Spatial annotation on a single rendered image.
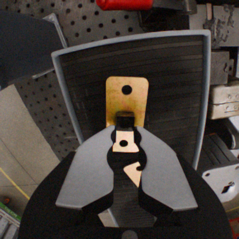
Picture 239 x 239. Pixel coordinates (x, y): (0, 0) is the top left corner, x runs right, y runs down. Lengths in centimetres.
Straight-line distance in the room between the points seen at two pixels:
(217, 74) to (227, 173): 22
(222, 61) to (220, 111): 9
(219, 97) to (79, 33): 52
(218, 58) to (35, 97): 70
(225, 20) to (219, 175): 29
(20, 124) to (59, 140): 118
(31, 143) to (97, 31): 170
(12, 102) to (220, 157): 183
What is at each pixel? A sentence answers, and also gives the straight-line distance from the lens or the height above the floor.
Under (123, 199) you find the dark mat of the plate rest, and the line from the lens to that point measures 25.
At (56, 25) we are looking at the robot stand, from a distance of 62.
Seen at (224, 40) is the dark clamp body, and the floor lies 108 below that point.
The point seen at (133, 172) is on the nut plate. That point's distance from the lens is 19.
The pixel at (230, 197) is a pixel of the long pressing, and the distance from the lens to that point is 78.
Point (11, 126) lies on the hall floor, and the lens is 206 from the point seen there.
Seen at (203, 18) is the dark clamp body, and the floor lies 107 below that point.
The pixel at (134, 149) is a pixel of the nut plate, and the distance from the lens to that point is 16.
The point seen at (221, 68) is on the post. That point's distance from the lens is 24.
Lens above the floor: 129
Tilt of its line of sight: 62 degrees down
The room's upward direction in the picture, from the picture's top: 177 degrees counter-clockwise
